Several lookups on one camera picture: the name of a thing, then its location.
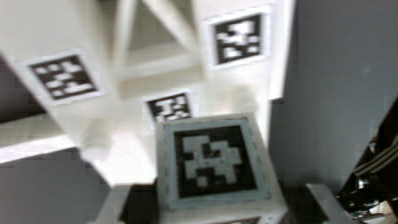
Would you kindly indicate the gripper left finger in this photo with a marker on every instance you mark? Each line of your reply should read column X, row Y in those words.
column 131, row 206

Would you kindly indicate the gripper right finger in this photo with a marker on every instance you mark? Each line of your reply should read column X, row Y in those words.
column 314, row 205

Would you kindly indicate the white chair leg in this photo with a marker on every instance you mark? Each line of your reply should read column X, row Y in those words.
column 218, row 185

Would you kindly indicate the white chair back frame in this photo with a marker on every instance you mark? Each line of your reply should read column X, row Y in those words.
column 138, row 61

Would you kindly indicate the white L-shaped wall fence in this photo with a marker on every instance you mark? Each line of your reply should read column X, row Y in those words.
column 31, row 137

